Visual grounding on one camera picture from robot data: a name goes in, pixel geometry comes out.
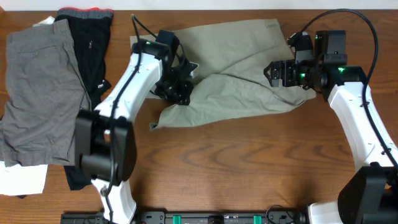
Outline khaki green shorts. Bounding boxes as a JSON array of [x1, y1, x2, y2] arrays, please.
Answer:
[[129, 18, 317, 130]]

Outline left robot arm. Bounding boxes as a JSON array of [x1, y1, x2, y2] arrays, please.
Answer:
[[75, 39, 198, 223]]

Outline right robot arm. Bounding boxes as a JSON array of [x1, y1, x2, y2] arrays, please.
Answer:
[[264, 60, 397, 223]]

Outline black shorts red waistband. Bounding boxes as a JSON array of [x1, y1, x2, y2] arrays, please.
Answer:
[[54, 7, 114, 191]]

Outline grey shorts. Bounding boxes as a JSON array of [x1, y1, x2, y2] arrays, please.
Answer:
[[1, 19, 91, 167]]

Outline white folded garment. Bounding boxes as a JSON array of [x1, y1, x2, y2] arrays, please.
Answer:
[[1, 161, 48, 196]]

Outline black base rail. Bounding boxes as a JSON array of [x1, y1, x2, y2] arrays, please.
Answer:
[[60, 211, 306, 224]]

